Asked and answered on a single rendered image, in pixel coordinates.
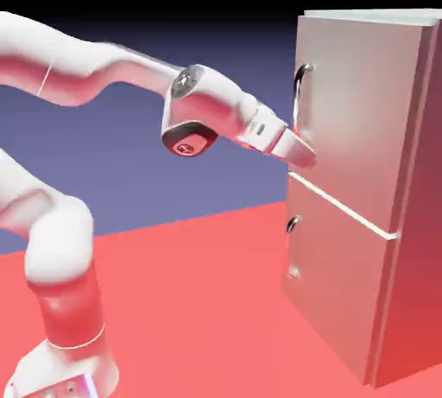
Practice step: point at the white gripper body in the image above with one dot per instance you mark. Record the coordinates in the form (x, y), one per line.
(293, 150)

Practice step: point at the grey metal cabinet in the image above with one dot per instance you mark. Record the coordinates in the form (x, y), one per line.
(414, 197)

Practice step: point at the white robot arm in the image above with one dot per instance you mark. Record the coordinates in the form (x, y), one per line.
(207, 101)

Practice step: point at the tall grey cabinet door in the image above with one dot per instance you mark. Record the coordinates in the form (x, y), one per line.
(359, 111)

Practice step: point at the short grey cabinet door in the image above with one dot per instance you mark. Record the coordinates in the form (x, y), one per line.
(338, 273)

